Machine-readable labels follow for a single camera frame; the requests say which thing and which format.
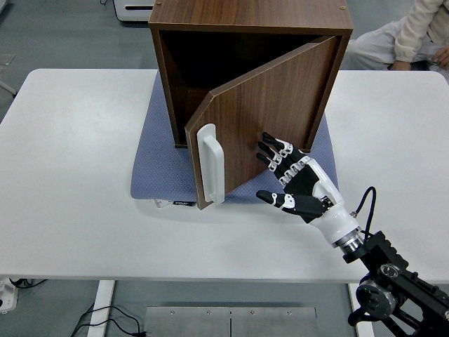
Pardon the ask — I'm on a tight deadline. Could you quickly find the blue textured mat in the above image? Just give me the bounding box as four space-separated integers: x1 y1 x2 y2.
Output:
130 70 340 206

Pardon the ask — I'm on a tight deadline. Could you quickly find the black floor cable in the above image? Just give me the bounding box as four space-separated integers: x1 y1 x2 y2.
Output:
69 303 149 337

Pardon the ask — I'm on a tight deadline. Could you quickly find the person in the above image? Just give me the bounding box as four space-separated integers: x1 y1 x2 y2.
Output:
342 0 449 72

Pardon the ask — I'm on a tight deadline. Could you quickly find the brown wooden cabinet door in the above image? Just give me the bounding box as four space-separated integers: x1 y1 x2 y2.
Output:
185 34 340 211

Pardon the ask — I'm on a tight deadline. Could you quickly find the white appliance with slot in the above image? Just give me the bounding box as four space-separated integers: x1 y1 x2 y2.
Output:
114 0 157 23

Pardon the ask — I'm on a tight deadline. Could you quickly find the brown wooden cabinet body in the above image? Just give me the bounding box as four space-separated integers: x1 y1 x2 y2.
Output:
148 0 354 152

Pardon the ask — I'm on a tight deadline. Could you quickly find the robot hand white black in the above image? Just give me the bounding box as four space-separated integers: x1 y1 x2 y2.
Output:
255 131 359 246

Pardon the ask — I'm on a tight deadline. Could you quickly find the grey metal plate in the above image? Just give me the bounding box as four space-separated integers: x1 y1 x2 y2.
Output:
144 306 232 337
230 307 317 337

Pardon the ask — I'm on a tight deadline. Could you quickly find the white plastic door handle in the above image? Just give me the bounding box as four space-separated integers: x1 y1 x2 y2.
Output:
196 123 226 205

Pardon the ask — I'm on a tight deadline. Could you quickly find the black power strip cable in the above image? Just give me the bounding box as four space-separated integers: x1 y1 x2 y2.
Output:
8 277 48 289

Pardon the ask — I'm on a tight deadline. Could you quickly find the white power strip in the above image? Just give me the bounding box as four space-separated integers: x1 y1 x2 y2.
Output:
0 277 18 314

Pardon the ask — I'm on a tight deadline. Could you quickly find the white stand leg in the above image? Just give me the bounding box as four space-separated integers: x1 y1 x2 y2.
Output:
0 68 18 99

